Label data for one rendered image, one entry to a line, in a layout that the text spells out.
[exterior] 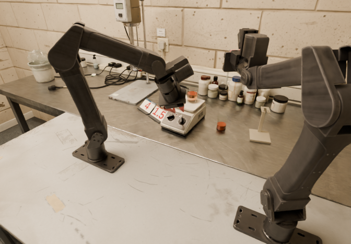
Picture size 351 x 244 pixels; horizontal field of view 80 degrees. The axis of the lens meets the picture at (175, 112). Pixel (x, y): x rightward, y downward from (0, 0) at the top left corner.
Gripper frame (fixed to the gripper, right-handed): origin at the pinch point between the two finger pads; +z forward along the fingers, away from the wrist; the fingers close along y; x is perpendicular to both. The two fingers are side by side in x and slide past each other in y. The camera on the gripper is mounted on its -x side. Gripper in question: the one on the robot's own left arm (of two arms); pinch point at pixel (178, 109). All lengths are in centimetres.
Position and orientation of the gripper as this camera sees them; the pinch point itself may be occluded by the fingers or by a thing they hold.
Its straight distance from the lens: 83.4
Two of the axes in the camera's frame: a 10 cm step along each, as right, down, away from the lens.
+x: -0.4, 8.3, -5.5
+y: -9.6, 1.3, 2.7
